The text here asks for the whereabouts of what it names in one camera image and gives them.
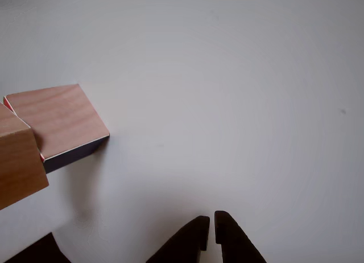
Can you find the wooden cube with red side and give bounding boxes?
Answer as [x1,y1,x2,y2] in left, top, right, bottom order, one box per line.
[3,84,111,174]

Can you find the wooden cube with green side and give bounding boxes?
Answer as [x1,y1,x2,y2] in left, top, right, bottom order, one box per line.
[0,102,49,211]

